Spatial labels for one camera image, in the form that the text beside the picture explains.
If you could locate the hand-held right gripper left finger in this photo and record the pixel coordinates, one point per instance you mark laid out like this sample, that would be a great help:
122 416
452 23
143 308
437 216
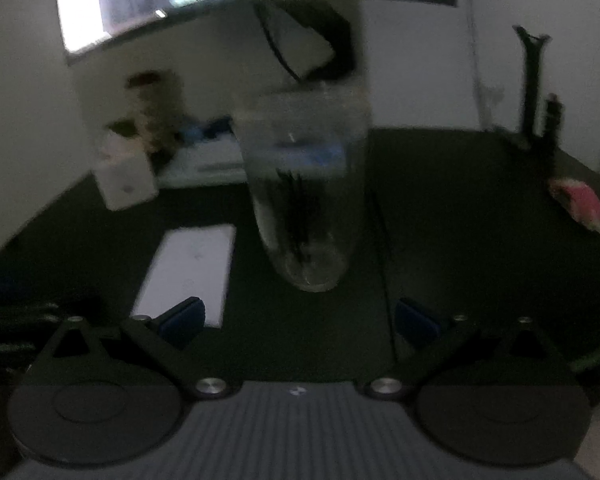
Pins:
182 320

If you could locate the dark device with blue light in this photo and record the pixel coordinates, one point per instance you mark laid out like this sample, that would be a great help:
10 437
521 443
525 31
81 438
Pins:
597 360

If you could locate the white tissue box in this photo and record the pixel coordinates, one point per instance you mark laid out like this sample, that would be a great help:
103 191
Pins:
126 185

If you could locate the white backlit keyboard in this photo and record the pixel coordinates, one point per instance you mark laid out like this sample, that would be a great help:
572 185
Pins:
205 160

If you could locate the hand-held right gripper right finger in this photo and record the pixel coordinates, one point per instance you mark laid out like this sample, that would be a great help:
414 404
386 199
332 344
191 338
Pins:
415 324

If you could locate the pink object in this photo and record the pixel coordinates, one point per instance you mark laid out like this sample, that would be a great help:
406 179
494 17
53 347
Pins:
580 202

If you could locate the clear tall glass cup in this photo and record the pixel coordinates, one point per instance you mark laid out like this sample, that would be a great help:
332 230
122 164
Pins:
265 140

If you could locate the patterned canister with brown lid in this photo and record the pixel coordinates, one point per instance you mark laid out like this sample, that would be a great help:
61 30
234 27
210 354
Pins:
152 105

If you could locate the white rectangular pad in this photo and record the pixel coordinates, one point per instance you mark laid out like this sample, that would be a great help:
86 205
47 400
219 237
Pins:
187 270

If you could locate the black upright stand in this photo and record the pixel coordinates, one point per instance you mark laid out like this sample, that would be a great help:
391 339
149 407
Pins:
530 90

